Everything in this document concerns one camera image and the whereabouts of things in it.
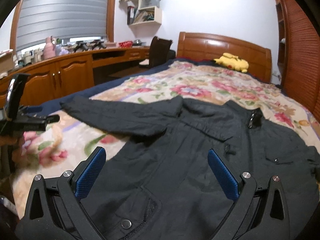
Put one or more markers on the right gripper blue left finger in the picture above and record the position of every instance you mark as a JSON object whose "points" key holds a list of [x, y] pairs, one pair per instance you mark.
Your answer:
{"points": [[54, 209]]}

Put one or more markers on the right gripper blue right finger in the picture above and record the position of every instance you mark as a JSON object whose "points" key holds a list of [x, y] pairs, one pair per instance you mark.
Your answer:
{"points": [[255, 213]]}

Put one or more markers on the black jacket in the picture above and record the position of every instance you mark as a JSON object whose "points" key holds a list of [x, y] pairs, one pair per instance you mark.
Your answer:
{"points": [[160, 186]]}

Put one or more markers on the wooden desk cabinet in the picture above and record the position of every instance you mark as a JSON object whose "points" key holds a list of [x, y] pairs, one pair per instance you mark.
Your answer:
{"points": [[63, 75]]}

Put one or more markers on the floral blanket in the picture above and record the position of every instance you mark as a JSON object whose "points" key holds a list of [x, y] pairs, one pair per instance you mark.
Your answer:
{"points": [[65, 144]]}

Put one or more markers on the pink plush toy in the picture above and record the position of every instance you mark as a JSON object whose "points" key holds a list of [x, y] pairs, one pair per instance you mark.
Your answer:
{"points": [[49, 50]]}

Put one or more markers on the grey window blind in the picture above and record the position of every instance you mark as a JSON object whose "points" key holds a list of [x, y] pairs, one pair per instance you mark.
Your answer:
{"points": [[39, 19]]}

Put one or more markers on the red basket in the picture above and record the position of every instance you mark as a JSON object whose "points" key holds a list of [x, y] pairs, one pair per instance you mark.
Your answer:
{"points": [[125, 44]]}

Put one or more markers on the yellow Pikachu plush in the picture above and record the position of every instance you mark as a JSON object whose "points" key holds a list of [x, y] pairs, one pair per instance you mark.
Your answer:
{"points": [[233, 62]]}

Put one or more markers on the dark wooden chair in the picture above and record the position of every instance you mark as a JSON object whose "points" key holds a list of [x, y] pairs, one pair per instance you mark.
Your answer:
{"points": [[159, 53]]}

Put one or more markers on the wooden headboard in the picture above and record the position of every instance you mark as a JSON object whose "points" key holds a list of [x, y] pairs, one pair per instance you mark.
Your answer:
{"points": [[203, 46]]}

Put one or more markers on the wooden louvred wardrobe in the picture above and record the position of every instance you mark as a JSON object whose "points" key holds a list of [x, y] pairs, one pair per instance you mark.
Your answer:
{"points": [[298, 55]]}

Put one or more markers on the white wall shelf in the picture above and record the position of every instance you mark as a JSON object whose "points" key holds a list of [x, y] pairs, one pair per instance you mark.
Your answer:
{"points": [[141, 12]]}

